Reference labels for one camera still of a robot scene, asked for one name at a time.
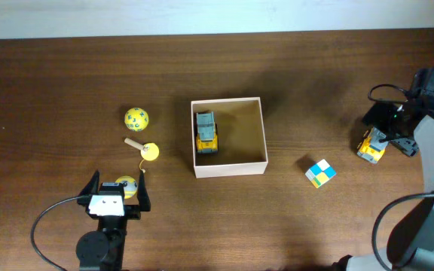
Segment white cardboard box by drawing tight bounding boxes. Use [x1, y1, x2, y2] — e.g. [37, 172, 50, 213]
[191, 97, 269, 178]

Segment yellow disc wooden handle toy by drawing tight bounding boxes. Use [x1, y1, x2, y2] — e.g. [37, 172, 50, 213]
[124, 138, 160, 172]

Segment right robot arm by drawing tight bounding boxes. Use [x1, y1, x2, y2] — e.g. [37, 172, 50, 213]
[330, 68, 434, 270]

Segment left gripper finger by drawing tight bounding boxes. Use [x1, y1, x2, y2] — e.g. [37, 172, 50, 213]
[137, 169, 151, 211]
[79, 170, 99, 196]

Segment colourful puzzle cube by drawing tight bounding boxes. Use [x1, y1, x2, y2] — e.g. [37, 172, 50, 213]
[304, 159, 337, 188]

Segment yellow grey toy loader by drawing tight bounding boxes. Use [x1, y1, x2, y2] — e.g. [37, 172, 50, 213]
[356, 127, 388, 164]

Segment yellow grey toy truck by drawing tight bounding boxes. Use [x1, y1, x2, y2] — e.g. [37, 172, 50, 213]
[196, 111, 219, 154]

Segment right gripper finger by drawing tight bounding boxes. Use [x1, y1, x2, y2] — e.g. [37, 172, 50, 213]
[390, 138, 419, 157]
[362, 102, 397, 130]

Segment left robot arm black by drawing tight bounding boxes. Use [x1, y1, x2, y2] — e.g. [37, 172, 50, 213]
[75, 169, 151, 270]

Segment yellow ball blue letters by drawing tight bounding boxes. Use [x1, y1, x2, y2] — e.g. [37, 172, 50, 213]
[124, 108, 149, 132]

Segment yellow ball with face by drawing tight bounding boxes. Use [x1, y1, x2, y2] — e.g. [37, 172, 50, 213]
[115, 175, 138, 199]

